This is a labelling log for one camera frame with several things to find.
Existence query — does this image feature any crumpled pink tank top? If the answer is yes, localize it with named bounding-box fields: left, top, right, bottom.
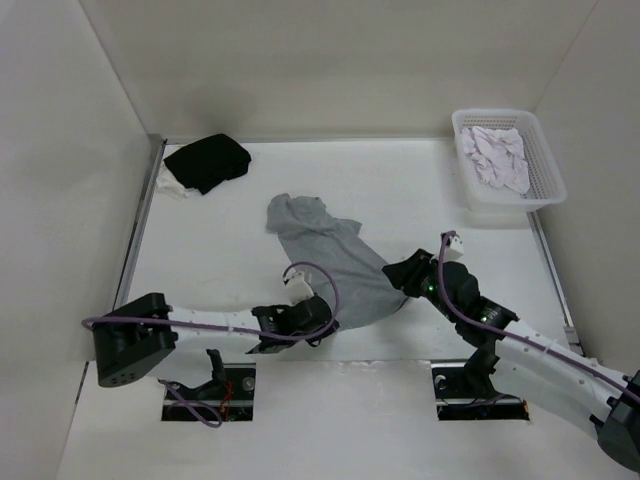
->
left=461, top=126, right=531, bottom=195

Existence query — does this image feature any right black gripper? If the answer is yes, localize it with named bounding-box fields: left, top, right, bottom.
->
left=382, top=248, right=460, bottom=323

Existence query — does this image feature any grey tank top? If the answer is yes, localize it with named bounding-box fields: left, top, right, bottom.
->
left=266, top=193, right=408, bottom=330

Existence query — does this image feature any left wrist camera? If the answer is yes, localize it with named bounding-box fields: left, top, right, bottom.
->
left=283, top=268, right=314, bottom=305

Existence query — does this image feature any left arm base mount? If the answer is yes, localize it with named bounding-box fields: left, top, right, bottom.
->
left=159, top=349, right=257, bottom=427

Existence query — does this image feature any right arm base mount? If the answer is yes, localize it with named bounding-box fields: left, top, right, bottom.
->
left=431, top=349, right=530, bottom=421

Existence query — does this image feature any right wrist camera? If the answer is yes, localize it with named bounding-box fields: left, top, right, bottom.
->
left=438, top=231, right=464, bottom=262

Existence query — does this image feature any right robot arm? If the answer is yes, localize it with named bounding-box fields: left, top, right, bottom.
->
left=382, top=250, right=639, bottom=471

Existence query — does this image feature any left metal table rail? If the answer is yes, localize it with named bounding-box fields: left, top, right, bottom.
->
left=109, top=134, right=166, bottom=311

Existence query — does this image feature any folded white tank top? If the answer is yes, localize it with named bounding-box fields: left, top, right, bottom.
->
left=155, top=166, right=193, bottom=200

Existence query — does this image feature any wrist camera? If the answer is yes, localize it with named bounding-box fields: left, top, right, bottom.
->
left=438, top=231, right=464, bottom=262
left=283, top=268, right=314, bottom=305

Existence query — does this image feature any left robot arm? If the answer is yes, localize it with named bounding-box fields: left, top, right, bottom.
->
left=82, top=292, right=339, bottom=388

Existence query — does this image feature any white plastic basket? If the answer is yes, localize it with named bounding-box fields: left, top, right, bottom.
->
left=451, top=109, right=567, bottom=213

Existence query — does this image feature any folded black tank top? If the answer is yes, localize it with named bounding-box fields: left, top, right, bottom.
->
left=164, top=134, right=252, bottom=195

